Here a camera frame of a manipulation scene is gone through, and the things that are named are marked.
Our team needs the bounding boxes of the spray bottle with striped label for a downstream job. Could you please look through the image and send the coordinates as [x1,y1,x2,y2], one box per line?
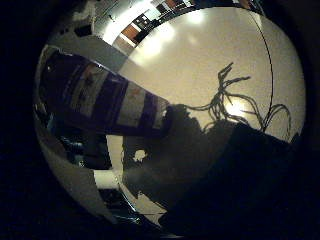
[39,49,172,138]

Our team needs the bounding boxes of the blue striped fringed cloth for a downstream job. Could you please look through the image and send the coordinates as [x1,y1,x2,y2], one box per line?
[159,62,303,236]

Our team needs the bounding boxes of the orange wall panel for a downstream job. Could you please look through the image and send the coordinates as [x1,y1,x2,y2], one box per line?
[120,24,141,42]

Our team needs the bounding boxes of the black framed wall board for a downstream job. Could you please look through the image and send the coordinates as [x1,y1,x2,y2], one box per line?
[133,13,153,30]

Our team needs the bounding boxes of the thin black table cable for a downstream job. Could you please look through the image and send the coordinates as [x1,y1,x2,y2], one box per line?
[251,12,276,113]

